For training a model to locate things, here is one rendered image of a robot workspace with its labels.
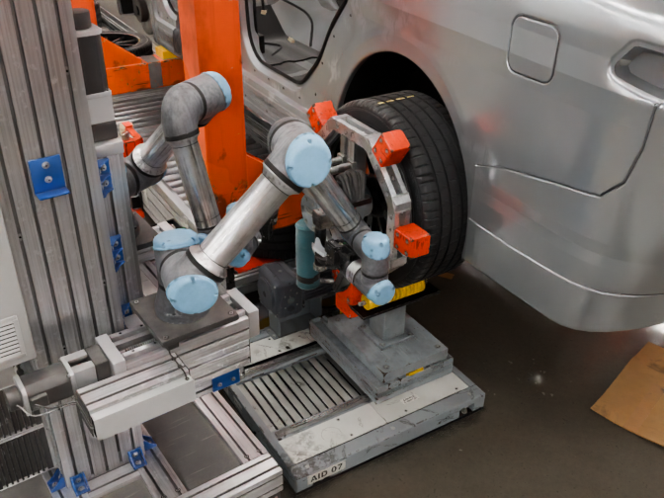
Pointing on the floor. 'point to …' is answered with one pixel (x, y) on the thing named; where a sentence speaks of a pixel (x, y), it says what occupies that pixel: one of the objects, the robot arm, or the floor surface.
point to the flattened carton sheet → (637, 395)
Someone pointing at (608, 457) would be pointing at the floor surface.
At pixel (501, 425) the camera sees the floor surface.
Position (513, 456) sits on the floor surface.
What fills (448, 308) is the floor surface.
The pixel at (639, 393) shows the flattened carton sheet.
